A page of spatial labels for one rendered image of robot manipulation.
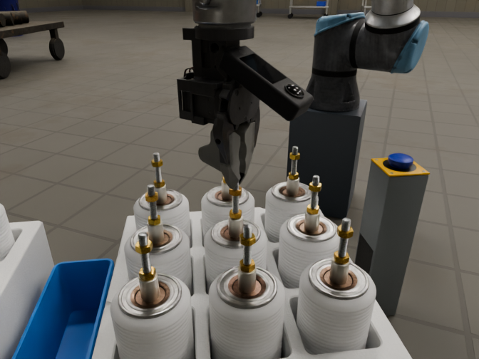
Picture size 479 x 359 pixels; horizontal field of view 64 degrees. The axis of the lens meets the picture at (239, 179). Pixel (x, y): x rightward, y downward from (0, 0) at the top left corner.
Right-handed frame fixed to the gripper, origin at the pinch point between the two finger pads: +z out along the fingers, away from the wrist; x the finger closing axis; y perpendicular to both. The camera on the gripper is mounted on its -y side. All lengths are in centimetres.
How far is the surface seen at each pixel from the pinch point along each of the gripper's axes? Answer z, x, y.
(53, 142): 34, -47, 123
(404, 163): 1.8, -22.4, -18.0
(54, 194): 34, -19, 81
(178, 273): 13.0, 8.4, 5.2
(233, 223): 6.8, 1.1, 0.4
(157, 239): 8.7, 8.1, 8.9
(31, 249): 17.7, 13.2, 35.6
